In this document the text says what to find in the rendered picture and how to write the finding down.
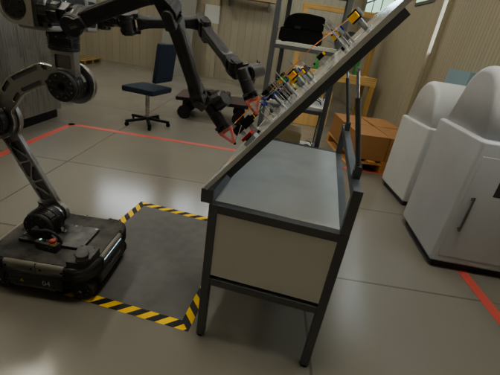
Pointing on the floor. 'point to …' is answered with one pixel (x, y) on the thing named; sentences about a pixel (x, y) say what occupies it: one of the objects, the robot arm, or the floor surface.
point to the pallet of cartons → (369, 131)
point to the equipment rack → (301, 51)
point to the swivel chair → (167, 52)
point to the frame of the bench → (283, 229)
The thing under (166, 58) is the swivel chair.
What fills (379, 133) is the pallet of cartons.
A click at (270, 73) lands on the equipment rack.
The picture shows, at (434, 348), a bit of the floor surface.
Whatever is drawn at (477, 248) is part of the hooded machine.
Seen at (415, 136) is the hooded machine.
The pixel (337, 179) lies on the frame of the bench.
